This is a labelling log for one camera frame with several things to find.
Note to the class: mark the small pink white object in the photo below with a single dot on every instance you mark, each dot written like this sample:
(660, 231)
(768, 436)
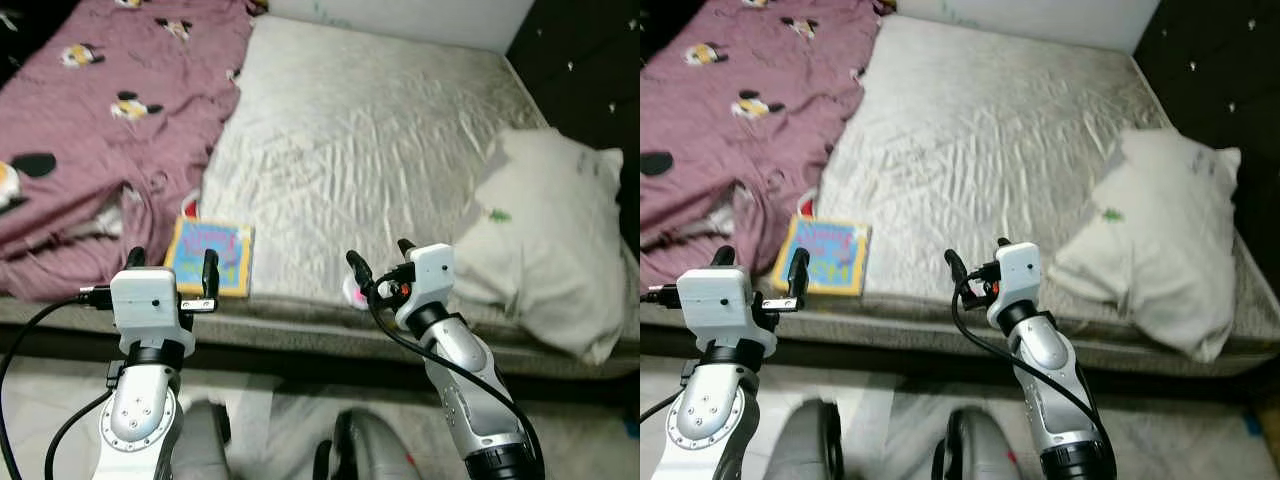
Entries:
(355, 298)

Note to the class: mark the yellow and blue picture book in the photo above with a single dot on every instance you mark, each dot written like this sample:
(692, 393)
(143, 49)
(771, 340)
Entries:
(235, 250)
(840, 255)

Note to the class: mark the pink cartoon mouse print blanket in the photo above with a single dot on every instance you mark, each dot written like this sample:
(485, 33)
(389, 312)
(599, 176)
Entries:
(100, 150)
(720, 150)

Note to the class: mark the white pillow with green tree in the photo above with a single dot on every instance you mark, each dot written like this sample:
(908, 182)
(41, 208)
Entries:
(1160, 240)
(550, 240)

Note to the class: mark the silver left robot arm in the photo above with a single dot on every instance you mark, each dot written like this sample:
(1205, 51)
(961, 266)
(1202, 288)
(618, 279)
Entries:
(140, 415)
(712, 420)

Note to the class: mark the grey quilted mattress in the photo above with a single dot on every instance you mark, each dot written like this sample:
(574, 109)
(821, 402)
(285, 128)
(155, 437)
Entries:
(350, 150)
(970, 150)

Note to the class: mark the grey robot right leg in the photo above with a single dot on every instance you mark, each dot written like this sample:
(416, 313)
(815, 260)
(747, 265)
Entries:
(370, 450)
(975, 450)

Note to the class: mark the black tufted headboard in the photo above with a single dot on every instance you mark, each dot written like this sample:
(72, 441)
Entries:
(1220, 70)
(590, 60)

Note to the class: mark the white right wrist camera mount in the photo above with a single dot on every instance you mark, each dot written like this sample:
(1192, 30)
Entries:
(430, 270)
(1018, 270)

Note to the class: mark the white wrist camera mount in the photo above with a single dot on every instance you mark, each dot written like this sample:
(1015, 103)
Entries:
(1018, 270)
(145, 295)
(712, 295)
(430, 270)

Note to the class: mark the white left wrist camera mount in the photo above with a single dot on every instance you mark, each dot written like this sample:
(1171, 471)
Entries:
(145, 295)
(712, 295)

